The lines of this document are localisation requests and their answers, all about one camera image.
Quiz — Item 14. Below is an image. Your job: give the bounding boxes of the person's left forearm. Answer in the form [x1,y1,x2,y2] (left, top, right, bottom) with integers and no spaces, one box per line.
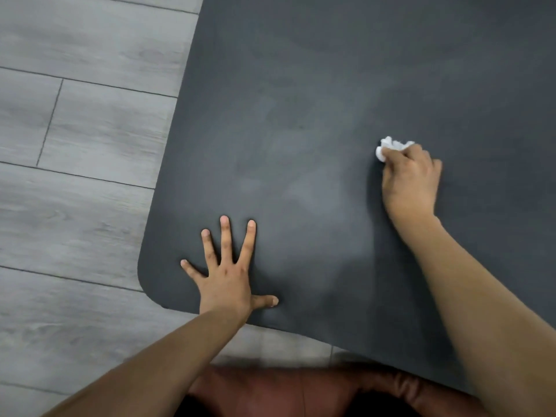
[43,308,251,417]

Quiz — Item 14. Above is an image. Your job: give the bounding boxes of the dark grey yoga mat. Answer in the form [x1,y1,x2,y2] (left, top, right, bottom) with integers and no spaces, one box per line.
[137,0,556,396]

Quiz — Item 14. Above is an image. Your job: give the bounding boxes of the person's right forearm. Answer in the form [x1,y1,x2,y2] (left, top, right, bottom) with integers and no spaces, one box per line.
[390,215,556,417]

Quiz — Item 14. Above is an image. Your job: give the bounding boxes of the person's left hand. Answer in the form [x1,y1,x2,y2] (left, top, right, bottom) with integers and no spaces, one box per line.
[180,215,280,330]

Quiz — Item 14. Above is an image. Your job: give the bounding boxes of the black trousers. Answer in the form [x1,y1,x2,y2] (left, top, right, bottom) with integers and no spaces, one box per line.
[173,393,422,417]

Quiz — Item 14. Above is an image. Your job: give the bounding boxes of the reddish-brown cushion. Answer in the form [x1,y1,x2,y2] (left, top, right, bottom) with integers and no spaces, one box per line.
[186,363,492,417]

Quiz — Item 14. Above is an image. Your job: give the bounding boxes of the white tissue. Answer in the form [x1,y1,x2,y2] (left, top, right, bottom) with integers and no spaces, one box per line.
[375,136,416,163]

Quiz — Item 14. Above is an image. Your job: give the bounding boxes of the person's right hand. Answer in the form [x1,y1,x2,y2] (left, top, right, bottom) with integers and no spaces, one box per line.
[381,144,444,231]

